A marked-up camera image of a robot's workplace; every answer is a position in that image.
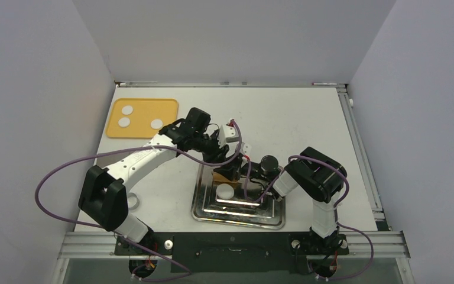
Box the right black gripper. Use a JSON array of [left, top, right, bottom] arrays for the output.
[[215, 153, 271, 182]]

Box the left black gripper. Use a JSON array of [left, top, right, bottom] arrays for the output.
[[192, 130, 229, 166]]

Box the wooden rolling pin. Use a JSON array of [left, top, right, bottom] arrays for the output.
[[212, 172, 238, 188]]

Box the white dough piece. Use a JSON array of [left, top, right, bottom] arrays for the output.
[[216, 183, 235, 200]]

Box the stainless steel tray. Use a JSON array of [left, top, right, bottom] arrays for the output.
[[191, 165, 286, 230]]

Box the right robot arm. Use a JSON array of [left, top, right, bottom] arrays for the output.
[[214, 147, 349, 253]]

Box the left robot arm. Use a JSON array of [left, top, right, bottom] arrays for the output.
[[78, 107, 242, 254]]

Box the white dough disc right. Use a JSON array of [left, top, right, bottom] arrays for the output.
[[150, 119, 164, 130]]

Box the white dough disc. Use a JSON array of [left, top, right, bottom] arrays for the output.
[[118, 117, 131, 128], [121, 105, 134, 115], [150, 119, 164, 130]]

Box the white dough disc lower left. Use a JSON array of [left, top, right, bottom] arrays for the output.
[[118, 117, 131, 128]]

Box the white dough disc upper left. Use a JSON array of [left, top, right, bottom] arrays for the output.
[[121, 105, 134, 115]]

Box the yellow plastic tray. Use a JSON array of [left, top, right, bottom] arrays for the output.
[[105, 98, 179, 139]]

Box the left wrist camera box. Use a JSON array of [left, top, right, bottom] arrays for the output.
[[218, 125, 239, 146]]

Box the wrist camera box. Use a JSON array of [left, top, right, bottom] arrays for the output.
[[218, 125, 239, 146], [240, 142, 252, 157]]

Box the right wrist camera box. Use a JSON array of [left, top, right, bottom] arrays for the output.
[[240, 142, 252, 157]]

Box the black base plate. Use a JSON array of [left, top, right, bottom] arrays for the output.
[[114, 231, 349, 273]]

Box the metal ring cutter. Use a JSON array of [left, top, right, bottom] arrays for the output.
[[127, 192, 140, 211]]

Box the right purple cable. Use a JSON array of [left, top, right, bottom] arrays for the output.
[[242, 154, 375, 282]]

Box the aluminium frame rail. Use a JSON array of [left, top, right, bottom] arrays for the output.
[[336, 84, 391, 231]]

